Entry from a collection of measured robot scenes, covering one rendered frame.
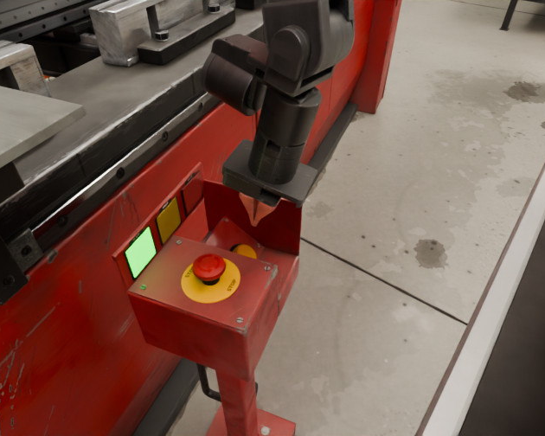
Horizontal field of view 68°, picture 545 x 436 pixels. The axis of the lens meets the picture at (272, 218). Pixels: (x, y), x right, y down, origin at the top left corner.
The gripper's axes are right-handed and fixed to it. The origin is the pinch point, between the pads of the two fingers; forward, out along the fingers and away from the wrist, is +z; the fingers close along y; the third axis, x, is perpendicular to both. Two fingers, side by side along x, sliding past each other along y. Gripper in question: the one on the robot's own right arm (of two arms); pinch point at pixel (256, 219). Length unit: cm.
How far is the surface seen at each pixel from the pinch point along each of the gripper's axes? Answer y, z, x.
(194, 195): 9.9, 2.2, -1.2
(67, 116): 16.2, -16.1, 13.4
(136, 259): 10.2, 1.7, 12.4
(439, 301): -59, 68, -65
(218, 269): 0.7, -0.4, 10.3
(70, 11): 61, 5, -39
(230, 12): 30, -3, -54
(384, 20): 2, 29, -195
